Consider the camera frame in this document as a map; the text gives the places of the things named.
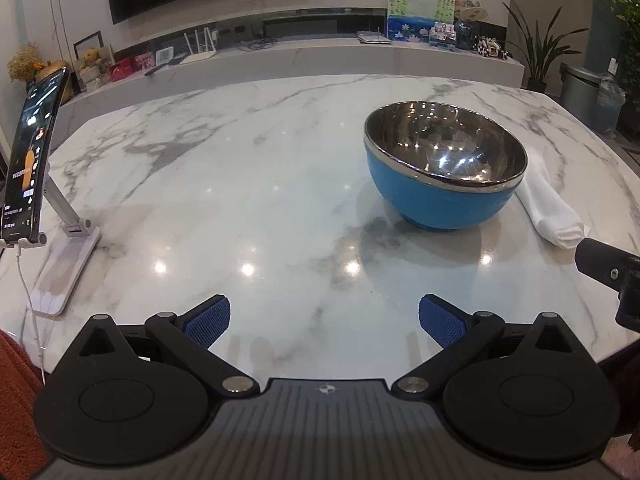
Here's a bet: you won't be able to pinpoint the lotus pond painting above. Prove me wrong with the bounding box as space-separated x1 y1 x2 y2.
387 0 457 43

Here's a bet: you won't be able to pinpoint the red box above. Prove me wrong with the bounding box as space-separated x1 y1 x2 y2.
108 57 133 82

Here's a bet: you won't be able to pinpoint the grey trash bin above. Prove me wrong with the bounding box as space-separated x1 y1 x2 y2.
559 63 608 120

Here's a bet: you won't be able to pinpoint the blue steel bowl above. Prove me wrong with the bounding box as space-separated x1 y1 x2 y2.
363 101 529 232

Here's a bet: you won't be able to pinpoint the bushy green plant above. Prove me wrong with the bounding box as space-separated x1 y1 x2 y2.
607 0 640 136

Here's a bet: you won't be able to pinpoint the round paper fan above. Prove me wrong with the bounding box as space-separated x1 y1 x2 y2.
451 0 493 22

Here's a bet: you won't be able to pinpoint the red fabric chair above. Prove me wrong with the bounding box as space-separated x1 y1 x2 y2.
0 330 47 461

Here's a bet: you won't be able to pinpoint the white wifi router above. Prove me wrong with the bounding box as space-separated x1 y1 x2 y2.
180 30 219 65

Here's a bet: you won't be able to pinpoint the white paper towel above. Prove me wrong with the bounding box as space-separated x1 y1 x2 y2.
515 147 592 251

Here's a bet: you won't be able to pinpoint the black cable bundle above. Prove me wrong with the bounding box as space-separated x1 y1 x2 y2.
235 35 277 52

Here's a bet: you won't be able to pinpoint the black smartphone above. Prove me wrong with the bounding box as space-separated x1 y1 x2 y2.
0 66 71 248

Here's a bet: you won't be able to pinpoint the white charging cable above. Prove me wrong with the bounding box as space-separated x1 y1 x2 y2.
15 247 48 376

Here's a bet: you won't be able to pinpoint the black and white figurines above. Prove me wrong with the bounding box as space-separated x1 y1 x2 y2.
472 35 513 60

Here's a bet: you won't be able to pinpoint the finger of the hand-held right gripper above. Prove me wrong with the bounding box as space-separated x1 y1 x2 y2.
575 237 640 331

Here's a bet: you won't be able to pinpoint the potted long-leaf plant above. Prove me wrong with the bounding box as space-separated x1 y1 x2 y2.
502 2 583 93

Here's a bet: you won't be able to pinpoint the dried flower bouquet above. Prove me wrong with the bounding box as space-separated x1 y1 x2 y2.
7 42 47 82

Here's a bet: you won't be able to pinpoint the black framed picture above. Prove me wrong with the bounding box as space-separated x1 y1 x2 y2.
73 30 104 93

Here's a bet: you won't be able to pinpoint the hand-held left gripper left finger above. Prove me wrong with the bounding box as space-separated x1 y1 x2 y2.
60 295 253 398

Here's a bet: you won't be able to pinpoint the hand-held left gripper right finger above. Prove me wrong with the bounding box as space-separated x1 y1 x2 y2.
391 294 588 400

